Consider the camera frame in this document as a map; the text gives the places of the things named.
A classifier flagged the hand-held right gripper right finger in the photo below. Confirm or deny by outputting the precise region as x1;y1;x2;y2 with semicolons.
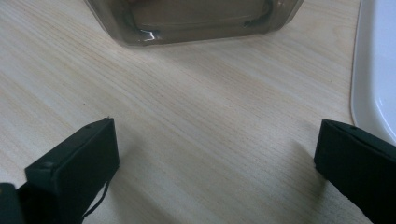
313;119;396;224

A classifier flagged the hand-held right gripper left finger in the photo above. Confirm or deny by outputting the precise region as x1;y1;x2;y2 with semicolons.
17;117;120;224

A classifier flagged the white lid with grey handle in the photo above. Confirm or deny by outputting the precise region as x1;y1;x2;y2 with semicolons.
349;0;396;147

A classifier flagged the clear brown plastic storage box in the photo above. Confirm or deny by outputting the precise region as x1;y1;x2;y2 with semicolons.
83;0;306;48

